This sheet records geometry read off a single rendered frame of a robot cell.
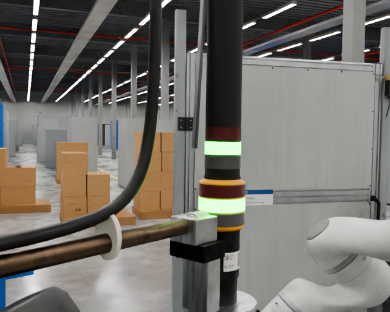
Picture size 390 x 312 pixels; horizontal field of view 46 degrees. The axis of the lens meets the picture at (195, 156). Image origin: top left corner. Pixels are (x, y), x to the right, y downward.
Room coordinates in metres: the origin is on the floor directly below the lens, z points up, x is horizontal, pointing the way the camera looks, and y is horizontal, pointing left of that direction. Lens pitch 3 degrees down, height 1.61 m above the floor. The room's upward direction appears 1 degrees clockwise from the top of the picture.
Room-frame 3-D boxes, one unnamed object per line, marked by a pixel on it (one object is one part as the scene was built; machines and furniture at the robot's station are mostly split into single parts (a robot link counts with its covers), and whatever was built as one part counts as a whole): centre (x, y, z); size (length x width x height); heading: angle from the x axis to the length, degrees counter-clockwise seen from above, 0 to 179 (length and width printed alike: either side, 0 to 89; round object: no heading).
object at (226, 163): (0.43, -0.03, 1.59); 0.03 x 0.03 x 0.01
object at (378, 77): (2.53, -1.02, 1.82); 0.09 x 0.04 x 0.23; 105
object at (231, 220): (0.43, -0.03, 1.53); 0.04 x 0.04 x 0.01
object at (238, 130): (0.43, -0.03, 1.61); 0.03 x 0.03 x 0.01
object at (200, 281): (0.42, -0.02, 1.49); 0.09 x 0.07 x 0.10; 140
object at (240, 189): (0.43, -0.03, 1.56); 0.04 x 0.04 x 0.01
